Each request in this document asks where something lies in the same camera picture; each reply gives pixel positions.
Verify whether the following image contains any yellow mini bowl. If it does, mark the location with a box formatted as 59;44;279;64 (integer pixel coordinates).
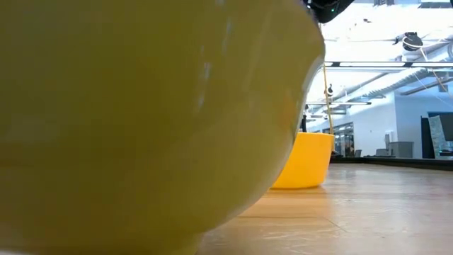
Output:
0;0;326;255
270;132;336;190

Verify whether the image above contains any grey cabinet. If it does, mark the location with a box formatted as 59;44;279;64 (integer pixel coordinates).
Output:
388;140;415;159

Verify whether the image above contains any black ceiling-mounted device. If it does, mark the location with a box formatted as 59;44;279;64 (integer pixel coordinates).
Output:
392;30;424;52

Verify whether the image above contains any yellow cable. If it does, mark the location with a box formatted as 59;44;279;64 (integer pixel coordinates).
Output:
319;23;336;135

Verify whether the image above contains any dark wall panel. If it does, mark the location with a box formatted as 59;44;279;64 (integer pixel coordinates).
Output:
420;112;453;160

